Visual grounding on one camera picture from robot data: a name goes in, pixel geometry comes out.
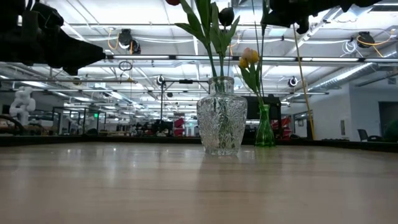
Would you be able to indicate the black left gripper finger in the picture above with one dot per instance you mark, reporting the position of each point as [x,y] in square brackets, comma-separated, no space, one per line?
[84,56]

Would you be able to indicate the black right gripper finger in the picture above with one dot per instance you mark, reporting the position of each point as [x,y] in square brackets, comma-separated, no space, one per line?
[272,18]

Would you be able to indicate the peach artificial tulip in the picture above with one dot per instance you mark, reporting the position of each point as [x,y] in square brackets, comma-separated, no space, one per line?
[247,53]

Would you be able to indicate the black artificial tulip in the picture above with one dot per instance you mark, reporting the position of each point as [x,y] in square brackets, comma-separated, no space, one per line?
[226,16]

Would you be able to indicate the dark red artificial tulip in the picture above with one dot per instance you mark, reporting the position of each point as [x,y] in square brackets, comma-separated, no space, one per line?
[173,2]

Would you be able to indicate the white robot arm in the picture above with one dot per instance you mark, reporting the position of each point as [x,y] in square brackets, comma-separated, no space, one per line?
[23,104]

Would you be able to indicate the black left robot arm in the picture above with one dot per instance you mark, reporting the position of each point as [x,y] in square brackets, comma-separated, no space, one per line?
[6,37]

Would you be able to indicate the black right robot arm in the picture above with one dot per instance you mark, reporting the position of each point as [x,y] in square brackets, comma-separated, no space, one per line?
[360,3]

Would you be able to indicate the green glass vase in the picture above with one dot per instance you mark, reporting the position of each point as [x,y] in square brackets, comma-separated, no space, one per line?
[265,133]

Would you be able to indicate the clear cut-glass vase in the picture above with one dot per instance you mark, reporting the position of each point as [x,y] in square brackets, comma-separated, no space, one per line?
[222,124]

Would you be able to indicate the long linear ceiling light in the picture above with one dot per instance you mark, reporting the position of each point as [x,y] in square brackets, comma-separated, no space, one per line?
[140,57]

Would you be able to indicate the black office chair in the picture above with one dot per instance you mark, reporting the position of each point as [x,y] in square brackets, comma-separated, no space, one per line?
[365,135]

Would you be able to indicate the black frame workstation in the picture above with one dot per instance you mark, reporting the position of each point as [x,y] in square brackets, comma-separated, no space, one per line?
[77,108]

